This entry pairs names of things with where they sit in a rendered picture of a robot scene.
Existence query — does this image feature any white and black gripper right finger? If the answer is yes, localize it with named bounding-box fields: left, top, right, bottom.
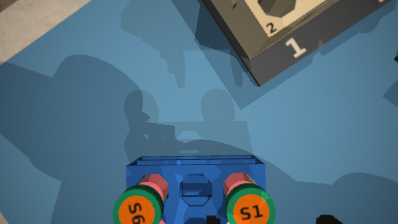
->
left=316, top=215, right=343, bottom=224

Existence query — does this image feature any blue bench mat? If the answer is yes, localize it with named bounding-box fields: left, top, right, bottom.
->
left=0, top=0, right=398, bottom=224

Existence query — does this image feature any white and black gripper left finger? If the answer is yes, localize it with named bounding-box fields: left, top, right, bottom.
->
left=206, top=216, right=221, bottom=224

